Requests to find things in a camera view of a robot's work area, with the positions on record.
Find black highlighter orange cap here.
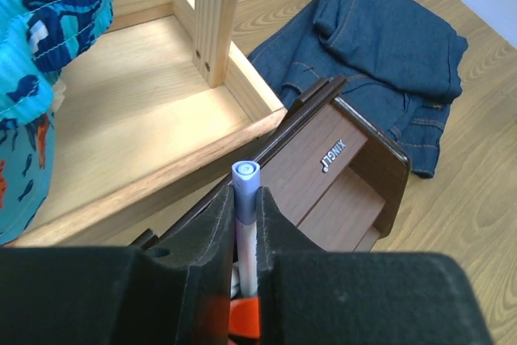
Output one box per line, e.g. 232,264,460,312
229,297,261,339

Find dark wooden desk organizer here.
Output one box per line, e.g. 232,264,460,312
128,74,412,253

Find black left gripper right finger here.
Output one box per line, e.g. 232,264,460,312
256,188,492,344

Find folded blue jeans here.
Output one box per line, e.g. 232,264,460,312
249,0,468,179

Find blue patterned shorts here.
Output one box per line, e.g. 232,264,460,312
1,0,113,245

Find wooden clothes rack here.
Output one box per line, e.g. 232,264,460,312
11,0,285,246

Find white marker lavender cap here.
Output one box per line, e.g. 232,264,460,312
232,161,261,297

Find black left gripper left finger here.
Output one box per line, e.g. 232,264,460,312
1,187,234,344

